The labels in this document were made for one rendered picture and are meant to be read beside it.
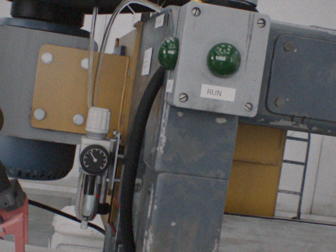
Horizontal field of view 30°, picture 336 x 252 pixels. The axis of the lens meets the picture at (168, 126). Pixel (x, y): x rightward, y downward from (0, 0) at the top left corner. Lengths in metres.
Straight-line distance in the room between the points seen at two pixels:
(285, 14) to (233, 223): 5.43
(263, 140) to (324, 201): 5.56
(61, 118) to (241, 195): 0.29
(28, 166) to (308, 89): 0.52
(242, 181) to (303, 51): 0.34
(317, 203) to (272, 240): 5.60
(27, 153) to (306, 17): 5.38
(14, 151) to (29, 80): 0.12
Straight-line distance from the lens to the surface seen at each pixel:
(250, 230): 0.79
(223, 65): 0.52
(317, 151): 6.31
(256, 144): 0.86
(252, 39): 0.55
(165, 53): 0.54
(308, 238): 0.81
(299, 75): 0.62
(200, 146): 0.58
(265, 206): 0.93
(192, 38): 0.53
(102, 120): 0.78
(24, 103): 0.96
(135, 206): 0.79
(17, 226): 0.69
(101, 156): 0.77
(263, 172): 0.92
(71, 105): 0.95
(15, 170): 1.00
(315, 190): 6.36
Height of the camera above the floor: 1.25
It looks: 3 degrees down
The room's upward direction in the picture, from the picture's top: 8 degrees clockwise
